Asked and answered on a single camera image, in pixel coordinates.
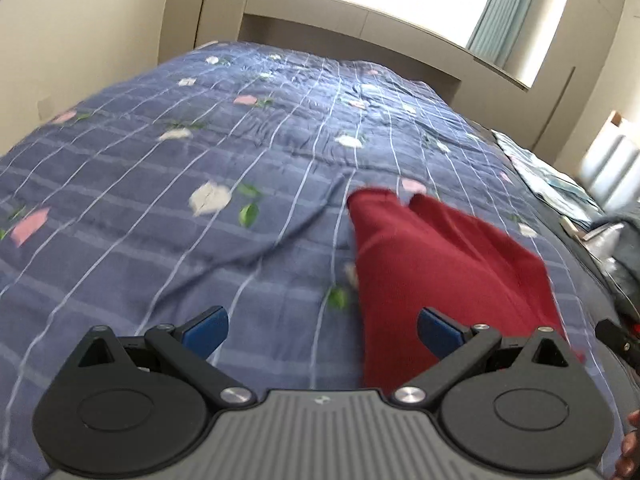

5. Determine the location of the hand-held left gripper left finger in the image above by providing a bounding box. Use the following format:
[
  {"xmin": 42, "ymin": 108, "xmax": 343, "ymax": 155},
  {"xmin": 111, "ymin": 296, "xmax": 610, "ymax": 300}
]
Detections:
[{"xmin": 70, "ymin": 306, "xmax": 252, "ymax": 407}]

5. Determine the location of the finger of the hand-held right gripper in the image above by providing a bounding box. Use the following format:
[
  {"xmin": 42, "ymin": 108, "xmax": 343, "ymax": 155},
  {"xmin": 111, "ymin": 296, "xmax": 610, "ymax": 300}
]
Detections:
[{"xmin": 595, "ymin": 317, "xmax": 640, "ymax": 362}]

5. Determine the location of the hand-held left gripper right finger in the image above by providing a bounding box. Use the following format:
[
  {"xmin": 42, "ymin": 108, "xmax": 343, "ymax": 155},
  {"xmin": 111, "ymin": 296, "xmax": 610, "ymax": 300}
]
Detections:
[{"xmin": 392, "ymin": 307, "xmax": 576, "ymax": 406}]

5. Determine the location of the red knit garment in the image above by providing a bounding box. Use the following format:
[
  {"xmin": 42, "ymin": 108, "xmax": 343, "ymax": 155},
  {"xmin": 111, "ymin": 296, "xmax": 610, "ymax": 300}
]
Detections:
[{"xmin": 345, "ymin": 186, "xmax": 587, "ymax": 392}]

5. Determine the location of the person's right hand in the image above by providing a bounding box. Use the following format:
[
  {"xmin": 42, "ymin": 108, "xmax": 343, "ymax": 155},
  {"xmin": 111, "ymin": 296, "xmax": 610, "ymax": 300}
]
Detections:
[{"xmin": 614, "ymin": 409, "xmax": 640, "ymax": 479}]

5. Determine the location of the grey cloth pile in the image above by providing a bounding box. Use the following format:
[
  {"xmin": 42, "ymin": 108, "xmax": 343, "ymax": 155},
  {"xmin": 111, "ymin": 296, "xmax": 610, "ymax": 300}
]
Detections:
[{"xmin": 582, "ymin": 209, "xmax": 640, "ymax": 321}]

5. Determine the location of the blue floral checked quilt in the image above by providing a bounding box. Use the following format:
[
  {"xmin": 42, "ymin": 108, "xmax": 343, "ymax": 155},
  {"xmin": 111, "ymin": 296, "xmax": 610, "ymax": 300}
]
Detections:
[{"xmin": 0, "ymin": 40, "xmax": 628, "ymax": 480}]

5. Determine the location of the light blue patterned cloth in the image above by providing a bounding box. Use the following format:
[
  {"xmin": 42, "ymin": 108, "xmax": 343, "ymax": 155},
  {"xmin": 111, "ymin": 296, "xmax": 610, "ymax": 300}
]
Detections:
[{"xmin": 492, "ymin": 129, "xmax": 603, "ymax": 227}]

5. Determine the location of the light blue curtain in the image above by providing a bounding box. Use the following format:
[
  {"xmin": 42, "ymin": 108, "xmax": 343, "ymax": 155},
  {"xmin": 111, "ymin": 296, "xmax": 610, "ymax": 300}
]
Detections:
[{"xmin": 466, "ymin": 0, "xmax": 579, "ymax": 69}]

